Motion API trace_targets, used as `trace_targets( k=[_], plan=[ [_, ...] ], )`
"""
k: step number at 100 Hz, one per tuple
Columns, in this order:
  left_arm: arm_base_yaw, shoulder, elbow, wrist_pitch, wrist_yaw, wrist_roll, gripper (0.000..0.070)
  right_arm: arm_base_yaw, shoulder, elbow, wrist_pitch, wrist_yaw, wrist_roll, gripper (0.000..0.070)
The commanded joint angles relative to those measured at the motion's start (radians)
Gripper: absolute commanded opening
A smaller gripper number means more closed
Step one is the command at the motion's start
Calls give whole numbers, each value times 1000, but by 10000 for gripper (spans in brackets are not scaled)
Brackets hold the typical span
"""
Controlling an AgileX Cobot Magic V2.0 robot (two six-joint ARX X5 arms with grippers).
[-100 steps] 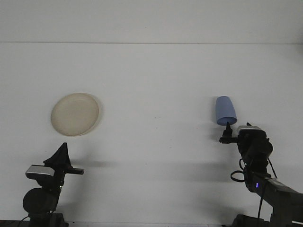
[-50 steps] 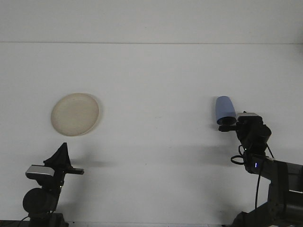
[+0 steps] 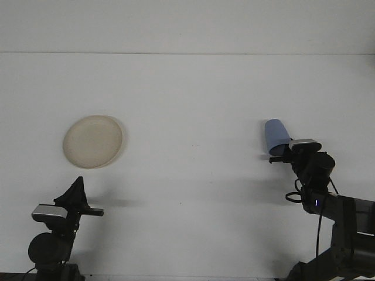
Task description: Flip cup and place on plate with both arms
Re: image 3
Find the pale blue cup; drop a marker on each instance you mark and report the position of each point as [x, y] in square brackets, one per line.
[275, 131]

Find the pale round plate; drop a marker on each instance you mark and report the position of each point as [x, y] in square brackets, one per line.
[92, 142]

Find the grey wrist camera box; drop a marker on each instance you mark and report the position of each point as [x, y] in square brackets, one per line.
[304, 144]
[48, 212]

